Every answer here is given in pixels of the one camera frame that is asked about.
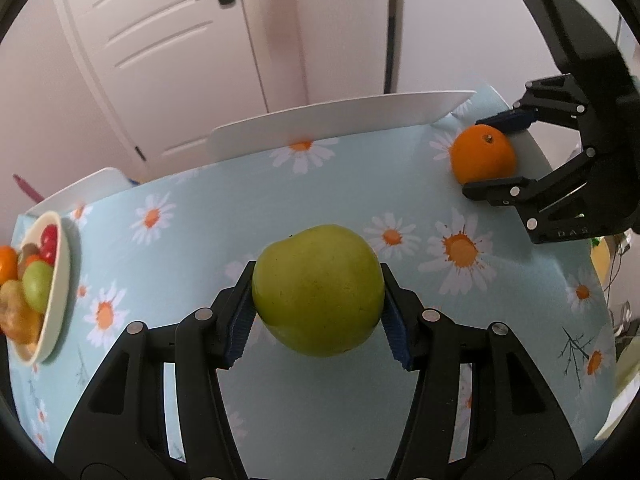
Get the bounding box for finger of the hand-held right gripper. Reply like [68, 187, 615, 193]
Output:
[462, 149, 599, 244]
[475, 74, 597, 156]

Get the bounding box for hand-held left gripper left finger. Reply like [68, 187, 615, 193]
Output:
[54, 260, 258, 480]

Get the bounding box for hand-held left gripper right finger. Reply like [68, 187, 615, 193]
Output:
[380, 262, 585, 480]

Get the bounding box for orange with green stem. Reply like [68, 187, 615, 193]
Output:
[450, 124, 517, 186]

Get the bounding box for green apple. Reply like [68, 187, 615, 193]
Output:
[22, 260, 55, 313]
[251, 225, 386, 358]

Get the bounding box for cream bowl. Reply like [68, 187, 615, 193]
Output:
[10, 210, 82, 366]

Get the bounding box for large brownish russet apple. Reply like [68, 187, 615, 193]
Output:
[0, 280, 43, 345]

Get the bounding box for large orange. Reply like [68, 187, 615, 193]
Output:
[0, 245, 20, 285]

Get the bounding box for light blue daisy tablecloth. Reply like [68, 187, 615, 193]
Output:
[7, 85, 618, 466]

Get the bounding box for yellow object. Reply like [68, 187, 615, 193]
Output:
[591, 236, 613, 282]

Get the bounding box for long white chair backrest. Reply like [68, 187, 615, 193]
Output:
[207, 91, 476, 163]

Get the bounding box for pink stick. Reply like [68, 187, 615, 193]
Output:
[12, 174, 46, 204]

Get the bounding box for white panelled door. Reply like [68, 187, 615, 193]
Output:
[52, 0, 273, 173]

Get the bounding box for black cable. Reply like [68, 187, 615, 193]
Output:
[602, 232, 632, 311]

